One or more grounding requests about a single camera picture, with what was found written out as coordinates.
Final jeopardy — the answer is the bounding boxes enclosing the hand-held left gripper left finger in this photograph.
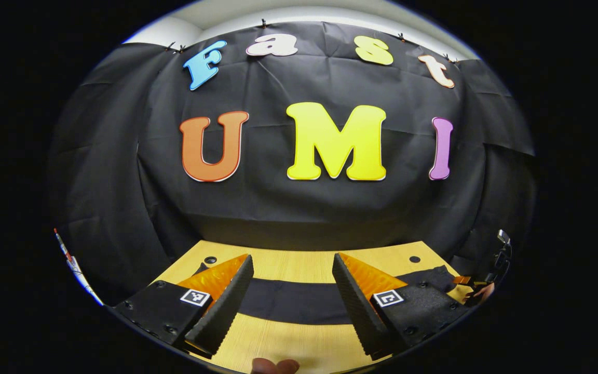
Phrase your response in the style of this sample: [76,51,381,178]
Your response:
[114,253,254,359]

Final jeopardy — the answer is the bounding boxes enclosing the white panel with red trim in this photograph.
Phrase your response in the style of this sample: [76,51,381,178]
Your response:
[52,228,105,307]

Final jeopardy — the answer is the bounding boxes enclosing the black backdrop cloth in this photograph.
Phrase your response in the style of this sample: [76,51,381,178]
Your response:
[47,21,536,307]

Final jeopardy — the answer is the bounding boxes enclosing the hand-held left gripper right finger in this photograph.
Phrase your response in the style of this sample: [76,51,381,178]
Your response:
[332,252,471,362]

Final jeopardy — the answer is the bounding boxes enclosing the row of black clips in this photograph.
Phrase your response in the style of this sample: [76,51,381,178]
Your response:
[167,19,458,63]

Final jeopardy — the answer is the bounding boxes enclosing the dark grey jeans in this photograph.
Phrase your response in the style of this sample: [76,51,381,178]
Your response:
[193,262,460,326]

